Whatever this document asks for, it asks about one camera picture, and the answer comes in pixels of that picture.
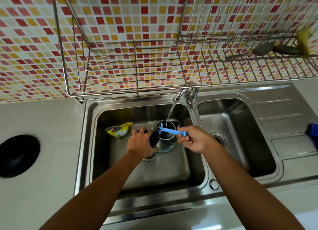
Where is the person's left hand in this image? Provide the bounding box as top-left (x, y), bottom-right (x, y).
top-left (127, 128), bottom-right (159, 161)

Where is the person's right hand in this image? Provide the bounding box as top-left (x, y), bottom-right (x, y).
top-left (177, 125), bottom-right (215, 154)

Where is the blue cleaning brush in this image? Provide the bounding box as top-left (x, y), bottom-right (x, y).
top-left (159, 122), bottom-right (188, 138)

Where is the steel kettle with black handle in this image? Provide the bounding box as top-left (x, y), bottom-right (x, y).
top-left (136, 120), bottom-right (180, 153)

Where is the person's left forearm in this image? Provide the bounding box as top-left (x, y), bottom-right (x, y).
top-left (38, 150), bottom-right (144, 230)

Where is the person's right forearm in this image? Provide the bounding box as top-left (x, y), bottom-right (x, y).
top-left (202, 139), bottom-right (306, 230)

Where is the steel sink drain strainer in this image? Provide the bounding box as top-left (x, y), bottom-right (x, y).
top-left (143, 152), bottom-right (159, 162)
top-left (210, 132), bottom-right (227, 148)

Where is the yellow detergent pouch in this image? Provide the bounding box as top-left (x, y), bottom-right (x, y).
top-left (104, 122), bottom-right (134, 140)

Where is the chrome sink faucet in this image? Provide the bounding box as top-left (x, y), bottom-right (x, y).
top-left (173, 82), bottom-right (199, 106)

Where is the stainless steel double sink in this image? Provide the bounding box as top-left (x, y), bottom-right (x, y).
top-left (73, 83), bottom-right (318, 226)

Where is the steel ladle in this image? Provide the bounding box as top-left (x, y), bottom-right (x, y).
top-left (225, 42), bottom-right (275, 63)

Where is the blue sponge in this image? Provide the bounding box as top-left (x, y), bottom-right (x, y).
top-left (306, 123), bottom-right (318, 150)

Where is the black round counter lid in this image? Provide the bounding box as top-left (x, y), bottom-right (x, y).
top-left (0, 135), bottom-right (41, 179)

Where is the dark steel spatula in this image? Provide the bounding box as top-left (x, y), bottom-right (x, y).
top-left (273, 45), bottom-right (304, 55)

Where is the yellow scrubbing brush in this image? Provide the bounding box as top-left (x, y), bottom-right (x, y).
top-left (297, 26), bottom-right (312, 57)

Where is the steel wire dish rack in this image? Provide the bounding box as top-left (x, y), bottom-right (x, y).
top-left (51, 0), bottom-right (318, 104)

